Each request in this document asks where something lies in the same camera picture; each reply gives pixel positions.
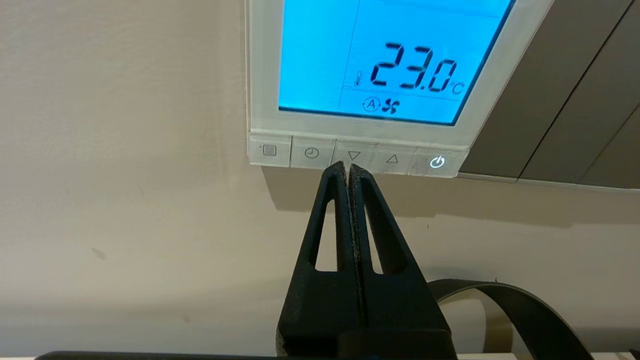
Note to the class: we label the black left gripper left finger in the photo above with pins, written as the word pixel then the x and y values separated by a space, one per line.
pixel 320 310

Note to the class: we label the white wall thermostat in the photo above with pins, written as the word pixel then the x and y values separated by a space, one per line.
pixel 320 60

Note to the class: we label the grey three-rocker wall switch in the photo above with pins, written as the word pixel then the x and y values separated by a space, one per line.
pixel 540 100

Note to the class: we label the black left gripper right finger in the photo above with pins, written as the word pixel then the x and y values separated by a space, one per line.
pixel 395 305

